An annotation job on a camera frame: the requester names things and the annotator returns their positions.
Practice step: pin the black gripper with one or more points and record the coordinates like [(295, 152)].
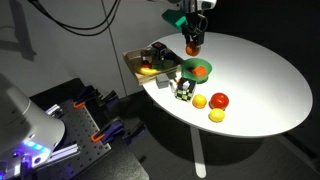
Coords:
[(193, 21)]

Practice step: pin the toy orange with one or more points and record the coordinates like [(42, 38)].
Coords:
[(192, 50)]

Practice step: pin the yellow toy banana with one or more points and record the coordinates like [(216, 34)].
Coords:
[(149, 71)]

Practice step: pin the yellow toy lemon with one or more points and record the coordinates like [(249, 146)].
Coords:
[(216, 115), (199, 101)]

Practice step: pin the red toy tomato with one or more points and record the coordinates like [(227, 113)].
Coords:
[(219, 100)]

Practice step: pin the dark green block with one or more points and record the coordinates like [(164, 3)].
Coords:
[(169, 64)]

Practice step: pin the black cube with red print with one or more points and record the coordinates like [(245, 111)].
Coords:
[(159, 49)]

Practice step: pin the green plastic bowl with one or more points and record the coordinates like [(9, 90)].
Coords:
[(203, 78)]

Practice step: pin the soft cube with letter A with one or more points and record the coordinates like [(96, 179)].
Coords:
[(185, 90)]

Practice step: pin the red and white picture block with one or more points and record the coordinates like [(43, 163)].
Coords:
[(146, 59)]

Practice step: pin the small grey cube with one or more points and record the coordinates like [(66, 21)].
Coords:
[(162, 81)]

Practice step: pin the wooden box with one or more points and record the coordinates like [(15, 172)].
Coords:
[(133, 60)]

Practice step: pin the white table leg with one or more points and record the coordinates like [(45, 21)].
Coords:
[(198, 150)]

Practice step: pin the black robot stand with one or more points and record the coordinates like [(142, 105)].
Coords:
[(126, 166)]

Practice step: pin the black perforated breadboard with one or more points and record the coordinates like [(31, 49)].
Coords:
[(80, 130)]

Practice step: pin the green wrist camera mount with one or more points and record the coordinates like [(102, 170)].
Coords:
[(173, 18)]

